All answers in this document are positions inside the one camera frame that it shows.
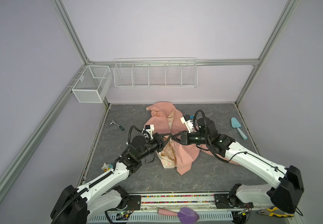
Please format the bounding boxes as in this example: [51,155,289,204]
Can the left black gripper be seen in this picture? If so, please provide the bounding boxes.
[138,133,172,161]

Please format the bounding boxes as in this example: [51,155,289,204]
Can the pink zip jacket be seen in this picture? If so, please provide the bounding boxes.
[144,101,239,176]

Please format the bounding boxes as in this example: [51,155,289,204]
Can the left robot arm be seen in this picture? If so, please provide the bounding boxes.
[50,133,172,224]

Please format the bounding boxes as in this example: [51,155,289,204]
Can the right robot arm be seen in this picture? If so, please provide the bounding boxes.
[172,110,305,215]

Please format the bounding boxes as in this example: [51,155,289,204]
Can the teal plastic trowel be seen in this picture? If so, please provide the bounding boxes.
[230,117,248,140]

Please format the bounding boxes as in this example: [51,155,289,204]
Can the small colourful toy figure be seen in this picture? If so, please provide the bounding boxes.
[101,163,113,172]

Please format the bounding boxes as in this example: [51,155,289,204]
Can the white mesh box basket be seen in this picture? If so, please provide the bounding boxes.
[72,65,112,103]

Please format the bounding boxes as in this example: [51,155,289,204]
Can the small green-handled screwdriver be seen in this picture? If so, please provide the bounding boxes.
[110,120,125,132]

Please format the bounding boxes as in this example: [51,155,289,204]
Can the white wire shelf basket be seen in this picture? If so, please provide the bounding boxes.
[114,57,198,88]

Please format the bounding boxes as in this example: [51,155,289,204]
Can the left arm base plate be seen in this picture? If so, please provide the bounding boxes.
[109,195,141,211]

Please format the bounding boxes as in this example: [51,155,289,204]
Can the purple pink-handled scoop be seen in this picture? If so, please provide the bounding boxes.
[157,207,200,224]

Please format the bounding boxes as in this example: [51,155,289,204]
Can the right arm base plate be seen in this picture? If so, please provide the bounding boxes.
[214,193,254,209]

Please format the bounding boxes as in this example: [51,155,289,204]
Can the yellow-handled pliers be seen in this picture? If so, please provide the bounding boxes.
[258,207,294,218]

